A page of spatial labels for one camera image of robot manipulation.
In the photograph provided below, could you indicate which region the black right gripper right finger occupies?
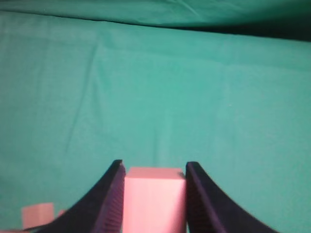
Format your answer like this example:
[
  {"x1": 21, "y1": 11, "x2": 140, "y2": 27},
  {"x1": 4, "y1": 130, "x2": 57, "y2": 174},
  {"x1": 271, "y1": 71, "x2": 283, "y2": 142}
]
[{"x1": 186, "y1": 162, "x2": 276, "y2": 233}]

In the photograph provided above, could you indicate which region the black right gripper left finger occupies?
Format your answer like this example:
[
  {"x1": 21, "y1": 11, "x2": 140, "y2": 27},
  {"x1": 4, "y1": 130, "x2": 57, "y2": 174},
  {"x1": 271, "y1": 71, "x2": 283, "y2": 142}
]
[{"x1": 24, "y1": 159, "x2": 126, "y2": 233}]

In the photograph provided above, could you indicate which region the pink cube column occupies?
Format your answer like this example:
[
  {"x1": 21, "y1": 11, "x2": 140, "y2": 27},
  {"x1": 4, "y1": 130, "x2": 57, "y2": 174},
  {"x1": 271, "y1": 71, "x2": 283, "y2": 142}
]
[
  {"x1": 21, "y1": 202, "x2": 54, "y2": 229},
  {"x1": 57, "y1": 210, "x2": 66, "y2": 217},
  {"x1": 122, "y1": 167, "x2": 187, "y2": 233}
]

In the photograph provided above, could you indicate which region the green cloth backdrop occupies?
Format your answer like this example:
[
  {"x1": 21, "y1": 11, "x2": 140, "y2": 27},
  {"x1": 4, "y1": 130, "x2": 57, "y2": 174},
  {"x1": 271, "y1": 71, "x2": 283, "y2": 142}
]
[{"x1": 0, "y1": 0, "x2": 311, "y2": 233}]

